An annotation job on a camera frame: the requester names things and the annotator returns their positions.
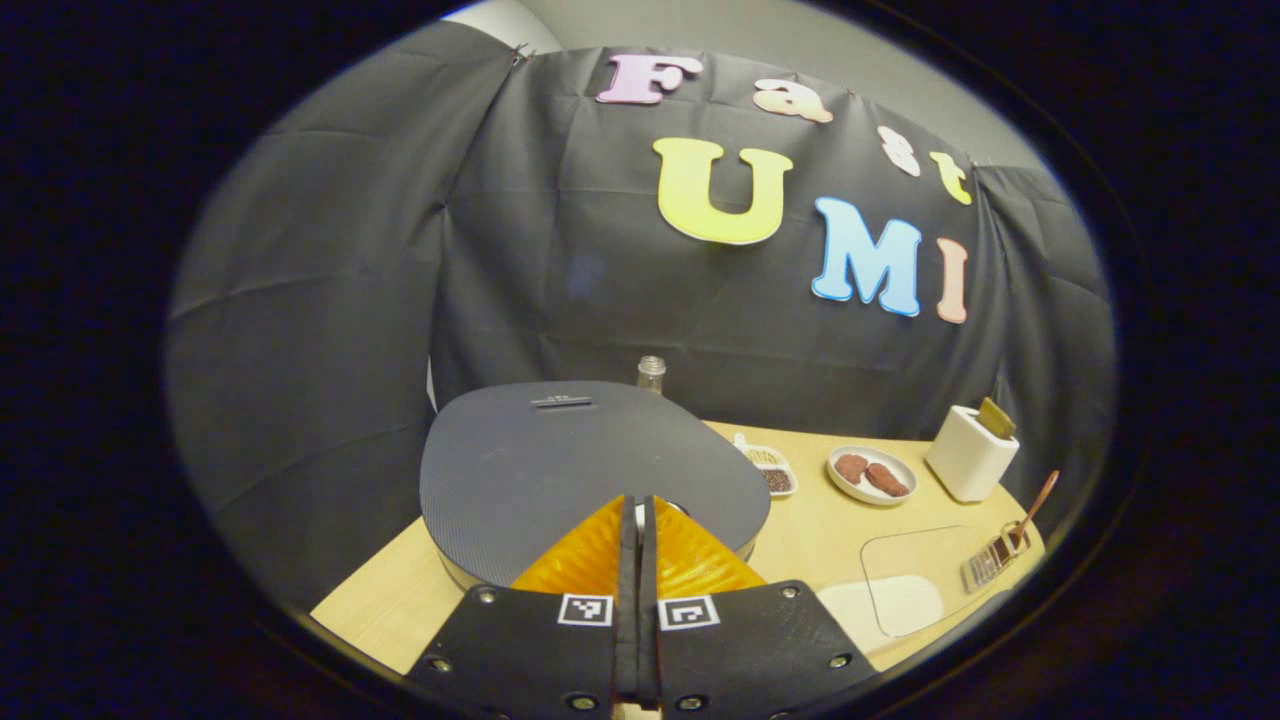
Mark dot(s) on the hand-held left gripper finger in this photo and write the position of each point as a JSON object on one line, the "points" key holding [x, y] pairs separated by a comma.
{"points": [[648, 620], [628, 620]]}

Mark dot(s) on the dark grey rice cooker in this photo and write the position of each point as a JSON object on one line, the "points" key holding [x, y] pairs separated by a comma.
{"points": [[560, 470]]}

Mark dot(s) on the brown wooden spoon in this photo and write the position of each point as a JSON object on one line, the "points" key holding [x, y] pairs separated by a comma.
{"points": [[1040, 495]]}

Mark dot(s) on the white divided grain dish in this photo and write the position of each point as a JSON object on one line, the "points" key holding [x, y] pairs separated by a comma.
{"points": [[770, 470]]}

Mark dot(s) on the small clear glass bottle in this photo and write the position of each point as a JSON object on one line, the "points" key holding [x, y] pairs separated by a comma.
{"points": [[651, 375]]}

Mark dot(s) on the translucent white board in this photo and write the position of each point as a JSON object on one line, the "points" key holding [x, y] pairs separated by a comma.
{"points": [[900, 605]]}

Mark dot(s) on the red meat piece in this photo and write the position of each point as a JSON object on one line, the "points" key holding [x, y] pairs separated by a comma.
{"points": [[887, 480], [850, 468]]}

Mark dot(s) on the round white plate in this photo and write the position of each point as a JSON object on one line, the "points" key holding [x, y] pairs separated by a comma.
{"points": [[895, 460]]}

